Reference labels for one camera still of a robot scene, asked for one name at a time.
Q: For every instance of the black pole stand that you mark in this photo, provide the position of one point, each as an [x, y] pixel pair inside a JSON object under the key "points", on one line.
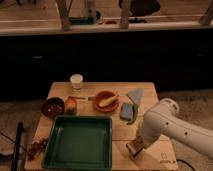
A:
{"points": [[16, 150]]}

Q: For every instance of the yellow banana toy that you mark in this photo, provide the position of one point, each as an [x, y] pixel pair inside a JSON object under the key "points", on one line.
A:
{"points": [[108, 101]]}

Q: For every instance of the grey triangular cloth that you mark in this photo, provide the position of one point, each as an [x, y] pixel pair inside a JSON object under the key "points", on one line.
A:
{"points": [[135, 95]]}

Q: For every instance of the white paper cup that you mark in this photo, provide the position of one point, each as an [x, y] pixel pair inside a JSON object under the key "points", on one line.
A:
{"points": [[76, 81]]}

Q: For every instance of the wooden table leg left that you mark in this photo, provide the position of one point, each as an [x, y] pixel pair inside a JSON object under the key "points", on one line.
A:
{"points": [[63, 13]]}

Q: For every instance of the green box background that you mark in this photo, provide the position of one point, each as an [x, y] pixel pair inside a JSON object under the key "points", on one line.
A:
{"points": [[81, 20]]}

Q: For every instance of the orange bowl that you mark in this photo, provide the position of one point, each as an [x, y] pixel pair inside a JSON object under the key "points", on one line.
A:
{"points": [[104, 95]]}

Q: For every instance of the blue sponge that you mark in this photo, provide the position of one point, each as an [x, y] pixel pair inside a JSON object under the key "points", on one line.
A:
{"points": [[126, 111]]}

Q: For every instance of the black office chair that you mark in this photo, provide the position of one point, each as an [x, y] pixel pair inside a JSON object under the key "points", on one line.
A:
{"points": [[141, 8]]}

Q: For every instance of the wooden table leg middle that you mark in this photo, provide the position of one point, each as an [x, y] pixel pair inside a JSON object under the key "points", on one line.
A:
{"points": [[125, 8]]}

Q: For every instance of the dark brown bowl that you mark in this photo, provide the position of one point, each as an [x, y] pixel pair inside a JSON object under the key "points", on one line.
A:
{"points": [[52, 107]]}

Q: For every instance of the wooden table leg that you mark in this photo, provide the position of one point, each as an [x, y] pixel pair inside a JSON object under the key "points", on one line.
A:
{"points": [[63, 13], [125, 8]]}

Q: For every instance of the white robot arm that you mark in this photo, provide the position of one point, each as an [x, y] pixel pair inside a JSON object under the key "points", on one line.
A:
{"points": [[161, 119]]}

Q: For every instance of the green plastic tray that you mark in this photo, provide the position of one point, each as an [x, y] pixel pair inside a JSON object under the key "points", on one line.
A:
{"points": [[79, 143]]}

